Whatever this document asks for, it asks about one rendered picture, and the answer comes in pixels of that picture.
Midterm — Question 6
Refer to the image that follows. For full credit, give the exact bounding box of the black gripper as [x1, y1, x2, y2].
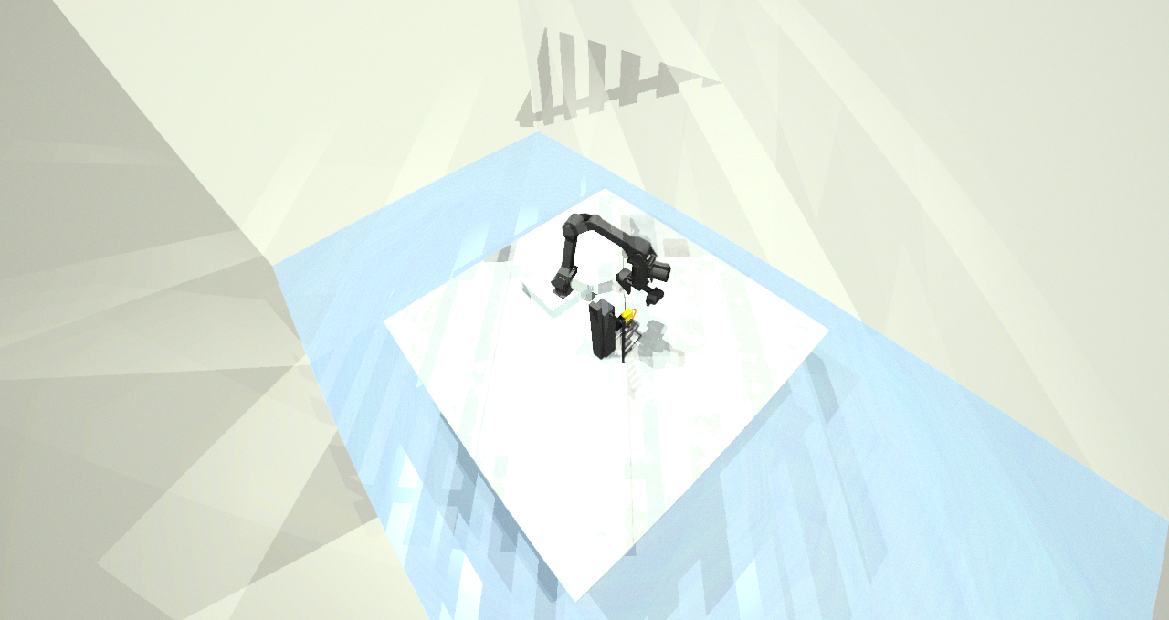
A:
[616, 268, 665, 306]

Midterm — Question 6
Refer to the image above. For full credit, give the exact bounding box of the yellow power plug with orange cord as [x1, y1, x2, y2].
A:
[616, 308, 637, 332]

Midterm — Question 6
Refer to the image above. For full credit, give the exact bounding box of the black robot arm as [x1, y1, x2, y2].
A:
[551, 212, 671, 299]

